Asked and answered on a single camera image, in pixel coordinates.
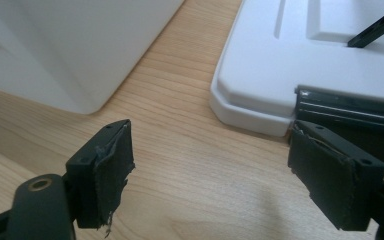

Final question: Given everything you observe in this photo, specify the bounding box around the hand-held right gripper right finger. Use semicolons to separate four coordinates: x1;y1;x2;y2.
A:
286;119;384;232

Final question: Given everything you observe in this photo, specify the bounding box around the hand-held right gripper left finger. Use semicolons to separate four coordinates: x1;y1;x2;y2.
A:
65;118;137;238

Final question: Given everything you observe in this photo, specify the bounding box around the white plastic tray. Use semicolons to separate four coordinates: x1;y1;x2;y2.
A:
208;0;384;139

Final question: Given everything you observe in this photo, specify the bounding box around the black appliance tray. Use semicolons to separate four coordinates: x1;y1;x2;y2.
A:
293;84;384;173

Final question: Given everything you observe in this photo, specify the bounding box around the white plastic box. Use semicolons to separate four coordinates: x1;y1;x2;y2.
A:
0;0;185;116

